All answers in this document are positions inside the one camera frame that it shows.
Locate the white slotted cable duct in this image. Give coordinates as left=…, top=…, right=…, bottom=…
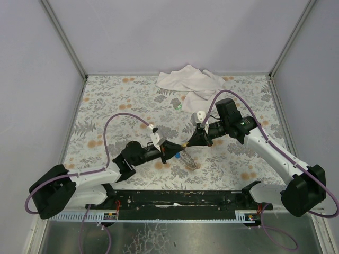
left=50, top=207, right=260, bottom=224

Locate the white crumpled cloth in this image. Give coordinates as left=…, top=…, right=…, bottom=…
left=156, top=65, right=226, bottom=113

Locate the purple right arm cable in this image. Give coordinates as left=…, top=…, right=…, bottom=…
left=201, top=89, right=336, bottom=218

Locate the purple floor cable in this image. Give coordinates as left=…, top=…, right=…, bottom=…
left=79, top=206, right=112, bottom=254
left=261, top=202, right=299, bottom=251

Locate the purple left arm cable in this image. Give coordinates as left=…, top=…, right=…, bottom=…
left=24, top=112, right=157, bottom=214

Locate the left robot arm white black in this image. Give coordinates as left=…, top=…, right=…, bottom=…
left=29, top=141, right=184, bottom=220

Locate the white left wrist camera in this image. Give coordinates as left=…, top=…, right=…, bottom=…
left=150, top=127, right=166, bottom=151

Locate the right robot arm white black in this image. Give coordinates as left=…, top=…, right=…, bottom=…
left=187, top=98, right=326, bottom=217

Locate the grey left corner post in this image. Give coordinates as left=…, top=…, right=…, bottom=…
left=39, top=0, right=88, bottom=80

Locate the purple right floor cable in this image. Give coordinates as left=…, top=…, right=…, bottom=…
left=261, top=202, right=299, bottom=251

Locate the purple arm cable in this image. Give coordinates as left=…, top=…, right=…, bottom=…
left=24, top=112, right=157, bottom=214
left=201, top=89, right=336, bottom=218

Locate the white disc with keyrings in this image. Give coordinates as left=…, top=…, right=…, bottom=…
left=181, top=149, right=200, bottom=170

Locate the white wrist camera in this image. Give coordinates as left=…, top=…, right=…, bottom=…
left=150, top=127, right=166, bottom=151
left=191, top=111, right=206, bottom=127

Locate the green tagged key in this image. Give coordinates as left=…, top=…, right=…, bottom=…
left=174, top=104, right=182, bottom=111

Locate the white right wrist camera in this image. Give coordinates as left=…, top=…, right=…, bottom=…
left=191, top=111, right=206, bottom=127

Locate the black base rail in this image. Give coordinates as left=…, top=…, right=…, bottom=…
left=91, top=190, right=264, bottom=214

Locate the grey aluminium corner post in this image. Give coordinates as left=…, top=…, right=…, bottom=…
left=269, top=0, right=318, bottom=80

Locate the purple left floor cable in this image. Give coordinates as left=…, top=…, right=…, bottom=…
left=79, top=206, right=112, bottom=254

